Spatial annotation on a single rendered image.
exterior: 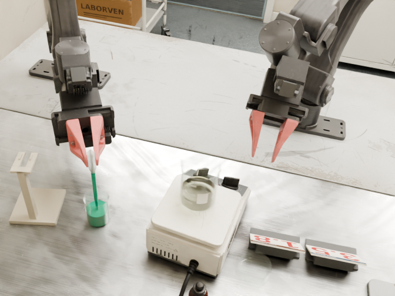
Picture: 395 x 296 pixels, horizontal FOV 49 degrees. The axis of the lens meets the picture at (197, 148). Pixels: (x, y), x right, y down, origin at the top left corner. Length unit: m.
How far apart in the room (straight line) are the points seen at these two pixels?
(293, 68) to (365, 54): 2.53
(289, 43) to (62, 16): 0.41
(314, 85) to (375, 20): 2.17
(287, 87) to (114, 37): 0.77
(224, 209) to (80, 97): 0.31
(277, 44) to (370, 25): 2.42
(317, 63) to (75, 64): 0.51
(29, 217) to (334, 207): 0.57
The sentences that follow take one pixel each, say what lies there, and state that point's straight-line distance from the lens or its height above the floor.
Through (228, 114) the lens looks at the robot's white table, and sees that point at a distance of 1.04.
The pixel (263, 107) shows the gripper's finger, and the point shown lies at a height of 1.10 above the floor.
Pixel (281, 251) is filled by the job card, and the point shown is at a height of 0.92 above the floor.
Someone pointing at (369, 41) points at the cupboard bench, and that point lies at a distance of 3.16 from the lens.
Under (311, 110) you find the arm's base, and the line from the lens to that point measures 1.01.
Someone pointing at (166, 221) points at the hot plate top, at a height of 0.99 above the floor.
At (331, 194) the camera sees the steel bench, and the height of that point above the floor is 0.90.
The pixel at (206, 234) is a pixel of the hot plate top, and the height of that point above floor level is 0.99.
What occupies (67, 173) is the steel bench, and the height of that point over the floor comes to 0.90.
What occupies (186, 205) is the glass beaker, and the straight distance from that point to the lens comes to 0.69.
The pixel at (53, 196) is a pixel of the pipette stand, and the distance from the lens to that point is 0.84.
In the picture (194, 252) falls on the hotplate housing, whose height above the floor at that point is 0.96.
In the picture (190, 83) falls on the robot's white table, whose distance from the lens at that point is 1.14.
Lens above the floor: 1.52
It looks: 42 degrees down
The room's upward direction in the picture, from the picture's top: 6 degrees clockwise
